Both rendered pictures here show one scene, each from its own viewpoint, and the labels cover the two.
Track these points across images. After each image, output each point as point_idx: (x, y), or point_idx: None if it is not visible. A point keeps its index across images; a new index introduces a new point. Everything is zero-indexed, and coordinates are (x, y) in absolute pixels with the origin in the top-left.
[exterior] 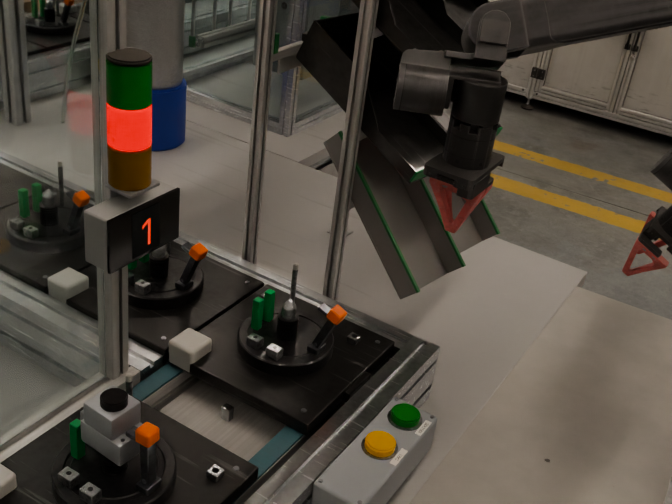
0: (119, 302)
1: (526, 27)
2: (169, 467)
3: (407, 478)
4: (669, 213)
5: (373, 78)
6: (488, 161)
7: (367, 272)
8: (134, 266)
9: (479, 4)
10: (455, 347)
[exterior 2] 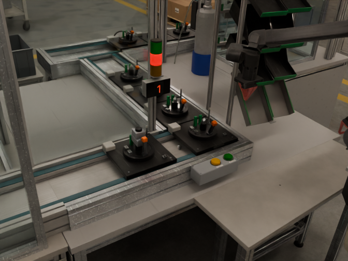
0: (153, 109)
1: (265, 38)
2: (151, 151)
3: (229, 178)
4: None
5: None
6: (254, 78)
7: None
8: (168, 104)
9: None
10: (269, 148)
